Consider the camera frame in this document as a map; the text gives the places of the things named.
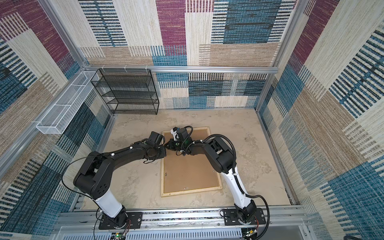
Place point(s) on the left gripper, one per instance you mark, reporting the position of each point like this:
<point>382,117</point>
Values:
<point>163,148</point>

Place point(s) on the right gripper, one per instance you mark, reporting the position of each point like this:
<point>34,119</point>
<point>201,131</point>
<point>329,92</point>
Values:
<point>171,147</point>

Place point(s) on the brown cardboard backing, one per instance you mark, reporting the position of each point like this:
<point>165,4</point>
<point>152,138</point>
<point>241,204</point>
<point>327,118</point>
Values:
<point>189,177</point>

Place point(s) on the wooden picture frame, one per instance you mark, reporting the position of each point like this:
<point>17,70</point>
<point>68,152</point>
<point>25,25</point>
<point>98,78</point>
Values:
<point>190,180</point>

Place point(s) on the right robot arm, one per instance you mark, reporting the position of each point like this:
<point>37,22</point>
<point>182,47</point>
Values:
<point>221,154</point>

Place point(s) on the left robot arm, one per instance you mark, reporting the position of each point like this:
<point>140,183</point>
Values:
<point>95,175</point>

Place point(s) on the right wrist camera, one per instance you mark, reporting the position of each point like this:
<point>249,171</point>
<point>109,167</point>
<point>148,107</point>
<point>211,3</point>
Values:
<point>176,133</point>

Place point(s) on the black wire shelf rack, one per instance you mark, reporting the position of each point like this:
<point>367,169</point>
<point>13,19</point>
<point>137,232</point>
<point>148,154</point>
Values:
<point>127,91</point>

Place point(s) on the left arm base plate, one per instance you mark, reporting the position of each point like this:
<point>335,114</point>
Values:
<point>123,221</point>

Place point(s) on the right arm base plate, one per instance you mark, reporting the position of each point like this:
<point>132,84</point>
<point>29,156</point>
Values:
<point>234,217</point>

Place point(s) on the white mesh wall basket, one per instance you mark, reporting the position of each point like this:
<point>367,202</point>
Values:
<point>59,116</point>

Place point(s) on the aluminium front rail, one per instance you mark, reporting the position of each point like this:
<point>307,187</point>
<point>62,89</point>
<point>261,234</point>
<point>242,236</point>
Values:
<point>285,223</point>

